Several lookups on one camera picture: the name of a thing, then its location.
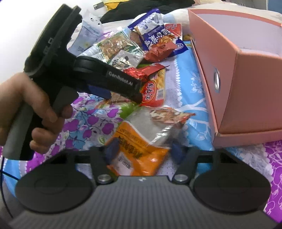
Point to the blue white snack bag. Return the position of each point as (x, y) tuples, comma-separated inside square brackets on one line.
[(152, 33)]

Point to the brown clear snack packet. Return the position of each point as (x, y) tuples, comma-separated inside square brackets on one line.
[(170, 115)]

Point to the small red snack packet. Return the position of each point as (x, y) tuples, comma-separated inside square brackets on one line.
[(175, 28)]

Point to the green peanut snack packet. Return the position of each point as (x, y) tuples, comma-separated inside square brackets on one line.
[(111, 45)]

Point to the red yellow cracker packet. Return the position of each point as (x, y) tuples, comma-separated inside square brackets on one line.
[(153, 91)]

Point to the floral purple bedsheet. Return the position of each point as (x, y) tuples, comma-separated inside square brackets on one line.
[(94, 122)]

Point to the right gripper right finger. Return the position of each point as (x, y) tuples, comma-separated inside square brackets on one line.
[(186, 159)]

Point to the black clothing pile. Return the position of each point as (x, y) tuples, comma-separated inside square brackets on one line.
[(130, 9)]

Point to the white plush toy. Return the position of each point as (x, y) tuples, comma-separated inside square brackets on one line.
[(176, 16)]

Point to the clear blue plastic bag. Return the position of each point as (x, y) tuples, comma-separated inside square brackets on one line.
[(89, 31)]

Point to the orange bread snack packet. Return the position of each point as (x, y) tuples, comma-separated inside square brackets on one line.
[(143, 144)]

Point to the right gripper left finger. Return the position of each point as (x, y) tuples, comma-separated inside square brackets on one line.
[(100, 158)]

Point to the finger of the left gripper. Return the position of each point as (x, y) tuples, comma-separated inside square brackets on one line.
[(97, 73)]

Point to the pink cardboard box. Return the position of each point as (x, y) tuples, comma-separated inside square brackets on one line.
[(239, 59)]

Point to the red foil snack packet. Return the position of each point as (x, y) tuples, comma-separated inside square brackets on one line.
[(143, 73)]

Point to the person's left hand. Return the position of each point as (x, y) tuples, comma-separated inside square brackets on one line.
[(20, 88)]

